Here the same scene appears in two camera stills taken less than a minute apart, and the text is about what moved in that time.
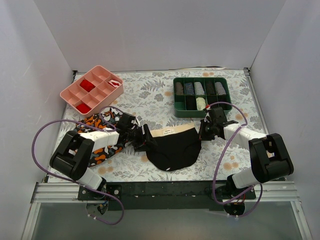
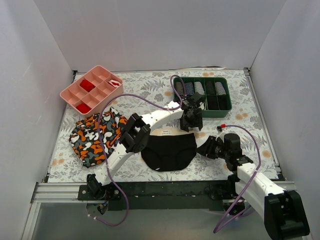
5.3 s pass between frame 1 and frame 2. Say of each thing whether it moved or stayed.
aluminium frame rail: stayed
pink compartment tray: stayed
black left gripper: moved
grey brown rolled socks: stayed
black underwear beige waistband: moved
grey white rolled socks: stayed
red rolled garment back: stayed
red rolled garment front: stayed
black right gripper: moved
